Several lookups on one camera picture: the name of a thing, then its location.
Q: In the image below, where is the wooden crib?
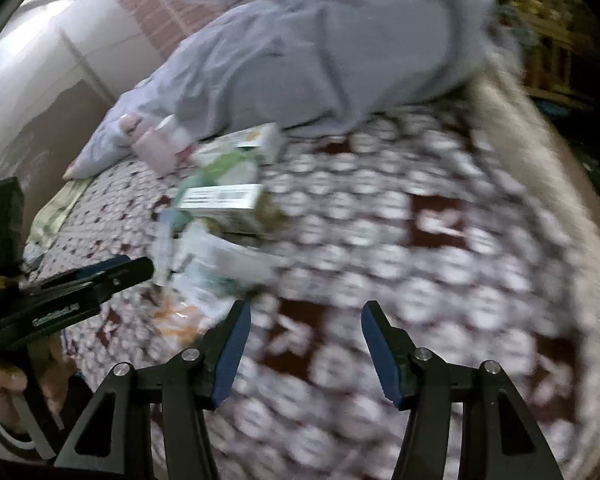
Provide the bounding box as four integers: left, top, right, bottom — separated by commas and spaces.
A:
500, 0, 596, 111

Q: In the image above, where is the grey fleece blanket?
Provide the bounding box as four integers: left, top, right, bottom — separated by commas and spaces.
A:
150, 0, 523, 138

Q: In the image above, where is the pink bottle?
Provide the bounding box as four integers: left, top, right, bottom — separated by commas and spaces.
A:
120, 115, 181, 176

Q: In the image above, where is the pale green cloth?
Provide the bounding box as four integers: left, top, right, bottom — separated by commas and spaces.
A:
27, 180, 86, 241

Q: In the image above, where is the orange snack wrapper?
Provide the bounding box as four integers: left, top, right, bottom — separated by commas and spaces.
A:
152, 292, 216, 341

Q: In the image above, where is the green white wipes packet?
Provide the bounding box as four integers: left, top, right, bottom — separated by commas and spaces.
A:
192, 142, 261, 186

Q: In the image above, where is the white bottle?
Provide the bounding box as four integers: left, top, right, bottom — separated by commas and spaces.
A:
157, 115, 198, 161

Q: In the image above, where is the printed plush blanket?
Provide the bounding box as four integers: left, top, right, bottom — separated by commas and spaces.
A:
22, 100, 600, 480

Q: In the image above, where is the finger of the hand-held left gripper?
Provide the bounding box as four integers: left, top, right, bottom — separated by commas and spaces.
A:
55, 257, 156, 311
40, 254, 133, 291

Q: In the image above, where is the olive gold box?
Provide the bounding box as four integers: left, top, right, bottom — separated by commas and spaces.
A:
177, 183, 286, 236

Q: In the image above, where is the pale lilac pillow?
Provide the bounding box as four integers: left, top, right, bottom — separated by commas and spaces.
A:
62, 77, 181, 181

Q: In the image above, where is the white carton box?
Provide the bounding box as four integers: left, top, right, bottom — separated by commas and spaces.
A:
215, 122, 286, 166

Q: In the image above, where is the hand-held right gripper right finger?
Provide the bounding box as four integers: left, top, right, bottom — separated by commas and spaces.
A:
361, 300, 566, 480

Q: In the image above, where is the person's left hand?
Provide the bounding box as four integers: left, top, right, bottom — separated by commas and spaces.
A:
0, 337, 68, 426

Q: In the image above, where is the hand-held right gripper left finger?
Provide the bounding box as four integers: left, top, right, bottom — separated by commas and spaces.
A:
55, 300, 253, 480

